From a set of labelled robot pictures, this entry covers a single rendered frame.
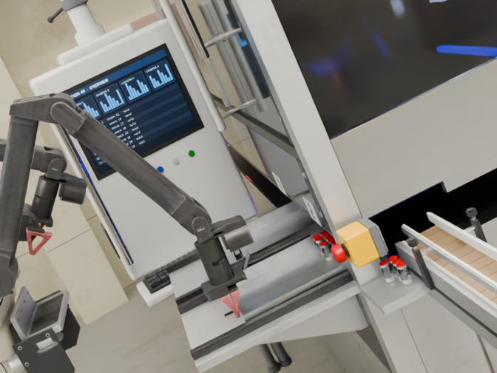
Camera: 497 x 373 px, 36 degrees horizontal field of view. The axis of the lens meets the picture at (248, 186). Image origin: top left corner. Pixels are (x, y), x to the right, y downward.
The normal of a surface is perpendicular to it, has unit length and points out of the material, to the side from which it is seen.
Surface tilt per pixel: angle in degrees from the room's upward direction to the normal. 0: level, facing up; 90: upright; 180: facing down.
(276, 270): 0
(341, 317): 90
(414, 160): 90
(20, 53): 90
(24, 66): 90
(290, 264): 0
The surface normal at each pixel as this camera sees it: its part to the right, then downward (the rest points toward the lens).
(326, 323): 0.19, 0.20
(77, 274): 0.39, 0.10
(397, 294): -0.40, -0.88
